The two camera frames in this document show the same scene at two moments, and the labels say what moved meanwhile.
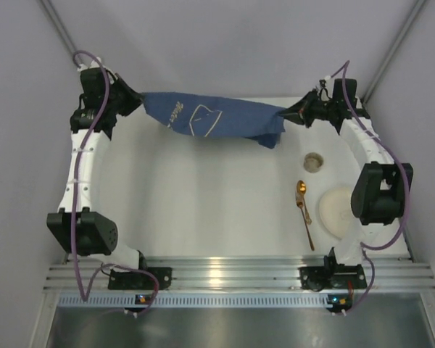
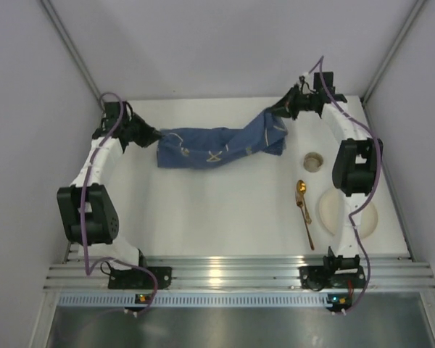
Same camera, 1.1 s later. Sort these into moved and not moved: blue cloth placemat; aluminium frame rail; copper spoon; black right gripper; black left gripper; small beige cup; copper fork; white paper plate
Moved: black right gripper; blue cloth placemat; black left gripper
Not moved: copper spoon; white paper plate; copper fork; small beige cup; aluminium frame rail
